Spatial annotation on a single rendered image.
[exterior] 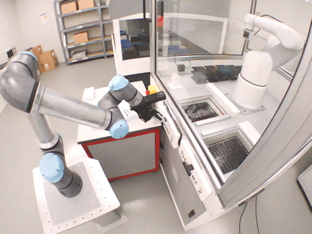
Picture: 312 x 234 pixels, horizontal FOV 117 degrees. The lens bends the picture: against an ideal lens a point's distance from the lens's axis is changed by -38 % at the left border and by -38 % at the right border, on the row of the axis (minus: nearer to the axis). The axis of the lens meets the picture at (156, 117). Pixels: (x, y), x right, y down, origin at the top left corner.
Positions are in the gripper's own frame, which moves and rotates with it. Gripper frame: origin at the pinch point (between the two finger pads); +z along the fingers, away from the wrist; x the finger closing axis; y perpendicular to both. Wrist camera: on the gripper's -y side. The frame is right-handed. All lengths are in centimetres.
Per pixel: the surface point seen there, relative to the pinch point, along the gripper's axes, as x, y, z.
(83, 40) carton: -384, 96, -36
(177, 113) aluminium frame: 5.9, -8.5, -2.9
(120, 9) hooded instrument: -80, -22, -50
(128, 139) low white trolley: -11.5, 31.3, 8.0
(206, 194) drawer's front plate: 45.5, -2.2, 2.4
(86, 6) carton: -383, 24, -101
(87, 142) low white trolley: -10, 49, -13
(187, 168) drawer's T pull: 31.8, -0.1, 0.6
